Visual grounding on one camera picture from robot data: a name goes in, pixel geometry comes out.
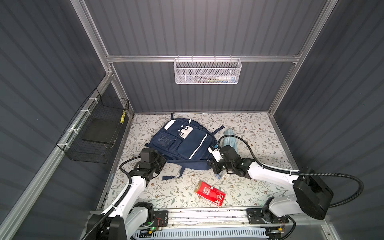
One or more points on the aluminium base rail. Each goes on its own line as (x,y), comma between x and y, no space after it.
(209,218)

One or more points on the light teal pencil pouch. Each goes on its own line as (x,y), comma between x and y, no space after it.
(230,141)

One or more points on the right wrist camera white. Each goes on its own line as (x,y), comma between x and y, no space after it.
(215,151)

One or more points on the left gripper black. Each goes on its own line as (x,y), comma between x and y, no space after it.
(160,158)

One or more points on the black wire wall basket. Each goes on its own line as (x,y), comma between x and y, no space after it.
(98,131)

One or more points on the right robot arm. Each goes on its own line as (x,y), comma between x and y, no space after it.
(310,194)

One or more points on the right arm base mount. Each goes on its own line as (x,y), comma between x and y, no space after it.
(259,216)

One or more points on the clear pack of pens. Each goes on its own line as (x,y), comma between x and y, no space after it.
(220,175)

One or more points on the red paper box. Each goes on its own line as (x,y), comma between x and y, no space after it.
(210,193)

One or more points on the navy blue student backpack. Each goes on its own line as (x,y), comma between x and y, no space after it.
(186,143)

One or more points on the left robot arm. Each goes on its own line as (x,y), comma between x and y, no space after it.
(125,215)

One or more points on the white wire mesh basket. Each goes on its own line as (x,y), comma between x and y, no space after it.
(207,70)

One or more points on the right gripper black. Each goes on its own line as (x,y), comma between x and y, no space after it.
(214,165)

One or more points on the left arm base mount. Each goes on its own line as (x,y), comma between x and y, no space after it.
(156,219)

